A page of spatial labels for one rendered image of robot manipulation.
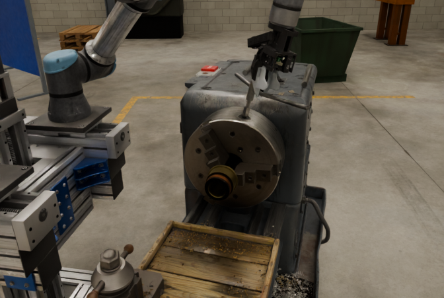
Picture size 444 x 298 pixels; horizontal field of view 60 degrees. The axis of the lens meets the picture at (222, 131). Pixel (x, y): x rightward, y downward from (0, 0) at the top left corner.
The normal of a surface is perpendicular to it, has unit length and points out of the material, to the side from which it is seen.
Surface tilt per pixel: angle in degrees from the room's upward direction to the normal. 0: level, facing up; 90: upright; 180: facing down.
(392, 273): 0
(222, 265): 0
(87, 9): 90
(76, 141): 90
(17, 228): 90
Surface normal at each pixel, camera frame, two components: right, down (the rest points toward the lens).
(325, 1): -0.03, 0.39
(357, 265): -0.01, -0.92
